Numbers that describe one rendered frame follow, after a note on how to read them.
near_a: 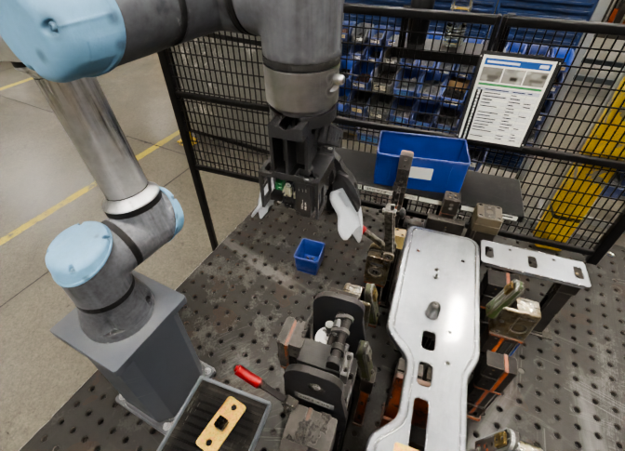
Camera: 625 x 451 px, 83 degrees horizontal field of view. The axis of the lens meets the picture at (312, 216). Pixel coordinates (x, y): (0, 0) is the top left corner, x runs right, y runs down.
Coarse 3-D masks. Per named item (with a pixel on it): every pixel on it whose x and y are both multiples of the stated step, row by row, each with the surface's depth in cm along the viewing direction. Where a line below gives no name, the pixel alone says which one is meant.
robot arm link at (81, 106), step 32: (64, 96) 57; (96, 96) 60; (64, 128) 61; (96, 128) 61; (96, 160) 64; (128, 160) 67; (128, 192) 69; (160, 192) 75; (128, 224) 71; (160, 224) 74
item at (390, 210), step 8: (384, 208) 91; (392, 208) 91; (400, 208) 90; (384, 216) 90; (392, 216) 89; (400, 216) 89; (384, 224) 92; (392, 224) 91; (384, 232) 94; (392, 232) 93; (392, 240) 94; (392, 248) 96
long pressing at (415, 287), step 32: (416, 256) 106; (448, 256) 106; (416, 288) 97; (448, 288) 97; (416, 320) 90; (448, 320) 90; (416, 352) 84; (448, 352) 84; (416, 384) 78; (448, 384) 78; (448, 416) 73; (384, 448) 69; (448, 448) 69
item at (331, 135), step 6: (324, 126) 39; (330, 126) 40; (336, 126) 43; (324, 132) 39; (330, 132) 40; (336, 132) 44; (342, 132) 48; (318, 138) 40; (324, 138) 39; (330, 138) 41; (336, 138) 44; (330, 144) 42; (336, 144) 46
